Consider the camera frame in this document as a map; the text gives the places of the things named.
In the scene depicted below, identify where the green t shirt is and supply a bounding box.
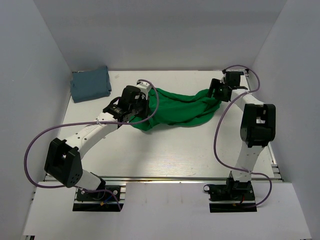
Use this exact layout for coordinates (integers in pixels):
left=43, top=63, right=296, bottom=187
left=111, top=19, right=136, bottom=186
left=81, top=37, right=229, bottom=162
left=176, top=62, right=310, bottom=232
left=133, top=88, right=221, bottom=132

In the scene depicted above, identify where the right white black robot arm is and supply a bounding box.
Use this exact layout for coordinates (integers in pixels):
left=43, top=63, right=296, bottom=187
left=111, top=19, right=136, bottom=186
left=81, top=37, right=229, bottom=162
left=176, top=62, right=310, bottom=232
left=207, top=70, right=276, bottom=200

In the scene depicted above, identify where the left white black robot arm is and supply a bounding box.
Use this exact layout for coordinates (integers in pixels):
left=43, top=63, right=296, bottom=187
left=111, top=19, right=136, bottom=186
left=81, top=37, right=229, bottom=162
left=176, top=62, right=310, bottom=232
left=44, top=81, right=152, bottom=200

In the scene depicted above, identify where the folded blue-grey t shirt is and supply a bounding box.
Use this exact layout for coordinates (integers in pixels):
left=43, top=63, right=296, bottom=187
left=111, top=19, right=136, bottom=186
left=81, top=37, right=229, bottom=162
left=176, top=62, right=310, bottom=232
left=70, top=66, right=112, bottom=103

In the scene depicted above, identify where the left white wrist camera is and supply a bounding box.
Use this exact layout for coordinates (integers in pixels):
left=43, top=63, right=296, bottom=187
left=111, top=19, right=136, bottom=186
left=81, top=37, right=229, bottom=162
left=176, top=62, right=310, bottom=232
left=136, top=79, right=152, bottom=96

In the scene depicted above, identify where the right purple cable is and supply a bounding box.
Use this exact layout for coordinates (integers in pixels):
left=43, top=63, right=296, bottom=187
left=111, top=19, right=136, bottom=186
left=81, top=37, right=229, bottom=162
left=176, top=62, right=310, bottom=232
left=214, top=64, right=273, bottom=207

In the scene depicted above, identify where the purple cable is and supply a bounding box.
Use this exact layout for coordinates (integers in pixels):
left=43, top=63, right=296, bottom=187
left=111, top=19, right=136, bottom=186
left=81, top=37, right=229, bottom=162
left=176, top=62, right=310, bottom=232
left=214, top=64, right=273, bottom=207
left=23, top=79, right=161, bottom=211

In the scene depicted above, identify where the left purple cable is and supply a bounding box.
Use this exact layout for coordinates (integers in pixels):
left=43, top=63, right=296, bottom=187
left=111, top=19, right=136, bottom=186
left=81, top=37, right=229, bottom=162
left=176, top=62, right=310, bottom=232
left=23, top=79, right=161, bottom=211

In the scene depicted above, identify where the aluminium table rail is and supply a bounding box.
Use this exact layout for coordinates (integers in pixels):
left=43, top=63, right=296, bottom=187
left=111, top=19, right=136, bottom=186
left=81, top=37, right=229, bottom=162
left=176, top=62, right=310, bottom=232
left=43, top=174, right=285, bottom=183

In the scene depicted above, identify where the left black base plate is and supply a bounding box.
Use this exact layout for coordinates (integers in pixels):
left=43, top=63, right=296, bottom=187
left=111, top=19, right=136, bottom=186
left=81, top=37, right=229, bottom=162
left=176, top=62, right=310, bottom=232
left=72, top=184, right=125, bottom=213

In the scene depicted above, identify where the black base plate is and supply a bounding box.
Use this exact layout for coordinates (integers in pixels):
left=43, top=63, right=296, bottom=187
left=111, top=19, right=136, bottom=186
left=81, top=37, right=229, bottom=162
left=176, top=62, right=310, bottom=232
left=203, top=184, right=257, bottom=213
left=72, top=184, right=125, bottom=213

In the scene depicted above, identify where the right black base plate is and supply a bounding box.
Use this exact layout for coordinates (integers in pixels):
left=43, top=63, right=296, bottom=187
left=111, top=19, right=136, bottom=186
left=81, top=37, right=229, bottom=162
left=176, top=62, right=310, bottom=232
left=203, top=184, right=257, bottom=213

